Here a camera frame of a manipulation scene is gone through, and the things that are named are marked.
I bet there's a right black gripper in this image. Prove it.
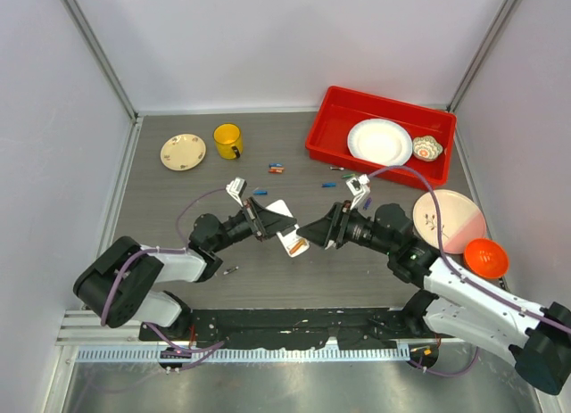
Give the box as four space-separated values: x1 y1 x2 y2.
297 200 395 256

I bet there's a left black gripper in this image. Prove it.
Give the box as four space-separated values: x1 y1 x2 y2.
211 196 295 253

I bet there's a white remote control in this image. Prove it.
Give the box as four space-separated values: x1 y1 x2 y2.
267 200 310 258

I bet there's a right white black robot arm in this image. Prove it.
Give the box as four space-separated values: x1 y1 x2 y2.
297 202 570 395

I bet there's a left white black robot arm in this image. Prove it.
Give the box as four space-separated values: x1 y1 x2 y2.
72 197 297 341

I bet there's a dark battery near base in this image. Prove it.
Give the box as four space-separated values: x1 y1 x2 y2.
223 266 239 276

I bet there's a yellow mug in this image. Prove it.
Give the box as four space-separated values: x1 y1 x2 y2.
213 123 244 160

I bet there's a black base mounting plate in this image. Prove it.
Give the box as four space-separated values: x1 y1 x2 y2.
160 308 436 351

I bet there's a white paper plate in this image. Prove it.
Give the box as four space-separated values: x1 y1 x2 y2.
347 119 412 166

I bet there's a cream floral plate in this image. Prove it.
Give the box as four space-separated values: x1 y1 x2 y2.
160 134 206 171

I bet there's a red plastic bin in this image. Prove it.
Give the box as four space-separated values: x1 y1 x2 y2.
305 86 456 187

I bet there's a small patterned ceramic bowl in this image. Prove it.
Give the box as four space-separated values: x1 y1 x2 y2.
412 136 443 162

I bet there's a pink white ceramic plate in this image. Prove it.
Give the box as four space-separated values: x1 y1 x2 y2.
412 189 487 254

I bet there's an orange plastic bowl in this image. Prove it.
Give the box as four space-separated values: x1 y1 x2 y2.
463 238 509 279

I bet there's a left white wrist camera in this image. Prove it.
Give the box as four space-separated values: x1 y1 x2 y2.
226 177 247 207

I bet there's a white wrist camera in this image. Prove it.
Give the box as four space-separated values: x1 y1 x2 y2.
226 177 247 207
346 174 370 210

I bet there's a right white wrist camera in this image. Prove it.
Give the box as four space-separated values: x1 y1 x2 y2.
346 174 370 210

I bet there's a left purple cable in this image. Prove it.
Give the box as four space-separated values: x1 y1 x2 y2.
100 187 228 370

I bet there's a purple cable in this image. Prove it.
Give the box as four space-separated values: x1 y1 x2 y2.
100 187 228 370
368 165 571 376

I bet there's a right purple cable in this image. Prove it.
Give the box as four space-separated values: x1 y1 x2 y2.
368 165 571 376

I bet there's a white slotted cable duct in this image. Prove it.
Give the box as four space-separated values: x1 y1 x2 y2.
76 343 410 364

